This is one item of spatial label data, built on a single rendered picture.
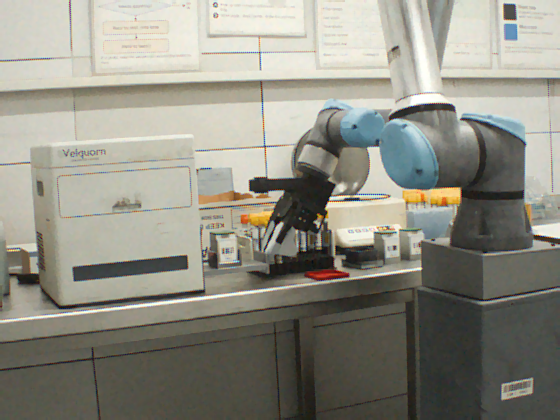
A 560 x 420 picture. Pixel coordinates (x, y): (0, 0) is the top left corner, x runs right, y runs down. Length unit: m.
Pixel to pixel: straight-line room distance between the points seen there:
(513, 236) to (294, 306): 0.47
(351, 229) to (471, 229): 0.63
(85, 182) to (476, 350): 0.74
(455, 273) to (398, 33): 0.42
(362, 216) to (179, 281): 0.62
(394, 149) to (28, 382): 1.22
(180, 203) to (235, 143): 0.74
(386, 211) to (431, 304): 0.59
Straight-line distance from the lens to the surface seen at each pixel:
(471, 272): 1.45
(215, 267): 1.65
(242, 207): 1.94
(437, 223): 1.98
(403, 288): 1.76
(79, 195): 1.54
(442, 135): 1.39
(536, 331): 1.50
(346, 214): 2.05
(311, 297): 1.66
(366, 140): 1.61
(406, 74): 1.43
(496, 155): 1.45
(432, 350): 1.56
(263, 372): 2.41
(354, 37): 2.47
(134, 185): 1.56
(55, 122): 2.18
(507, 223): 1.47
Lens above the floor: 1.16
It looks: 5 degrees down
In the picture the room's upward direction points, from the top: 3 degrees counter-clockwise
